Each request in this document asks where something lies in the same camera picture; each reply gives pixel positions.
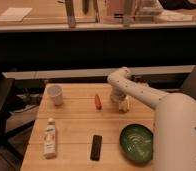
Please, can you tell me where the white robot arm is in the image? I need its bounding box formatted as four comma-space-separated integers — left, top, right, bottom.
107, 67, 196, 171

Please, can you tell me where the orange carrot toy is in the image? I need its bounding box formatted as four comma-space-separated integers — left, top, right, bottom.
95, 94, 102, 110

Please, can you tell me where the green plate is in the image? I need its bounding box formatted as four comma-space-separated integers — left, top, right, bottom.
119, 124, 153, 165

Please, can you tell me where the black rectangular remote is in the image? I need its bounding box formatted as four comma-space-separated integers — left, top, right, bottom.
90, 135, 102, 161

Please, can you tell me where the white lotion bottle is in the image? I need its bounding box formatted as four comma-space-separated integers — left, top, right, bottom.
44, 118, 56, 159

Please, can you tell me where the white paper sheet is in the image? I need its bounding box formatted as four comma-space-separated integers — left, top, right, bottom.
0, 7, 32, 22

